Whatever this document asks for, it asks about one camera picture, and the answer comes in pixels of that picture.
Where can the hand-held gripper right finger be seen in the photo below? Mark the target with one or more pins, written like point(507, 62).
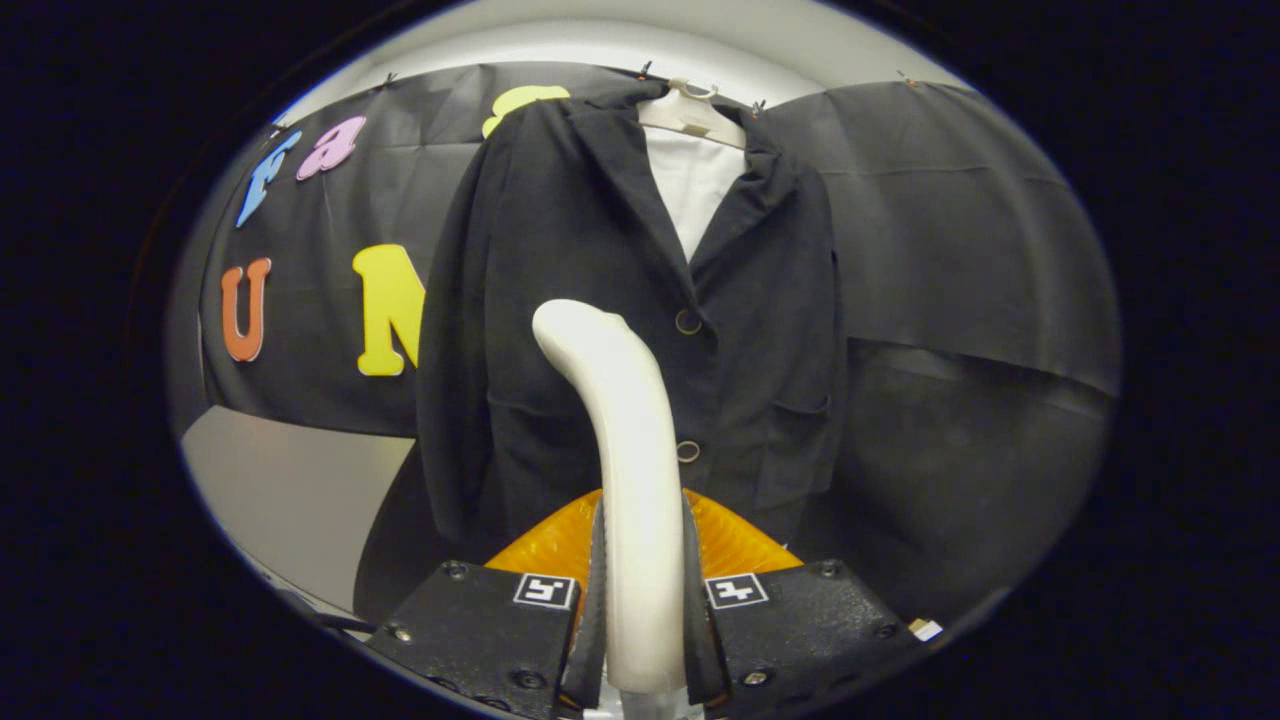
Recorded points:
point(700, 650)

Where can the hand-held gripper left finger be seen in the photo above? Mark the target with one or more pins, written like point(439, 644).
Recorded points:
point(592, 650)

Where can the white garment steamer head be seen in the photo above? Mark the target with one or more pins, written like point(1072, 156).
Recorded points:
point(640, 480)

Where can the black suit jacket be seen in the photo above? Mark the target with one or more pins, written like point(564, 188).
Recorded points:
point(560, 300)

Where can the white paper tag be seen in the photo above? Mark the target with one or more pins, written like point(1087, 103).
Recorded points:
point(925, 630)

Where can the grey cabinet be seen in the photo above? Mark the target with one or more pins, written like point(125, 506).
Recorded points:
point(290, 490)

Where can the black backdrop cloth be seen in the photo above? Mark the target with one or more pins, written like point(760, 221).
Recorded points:
point(950, 250)

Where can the white plastic hanger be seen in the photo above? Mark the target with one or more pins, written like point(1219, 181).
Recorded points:
point(690, 118)

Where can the row of small black clips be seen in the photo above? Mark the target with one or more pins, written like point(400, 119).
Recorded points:
point(757, 106)

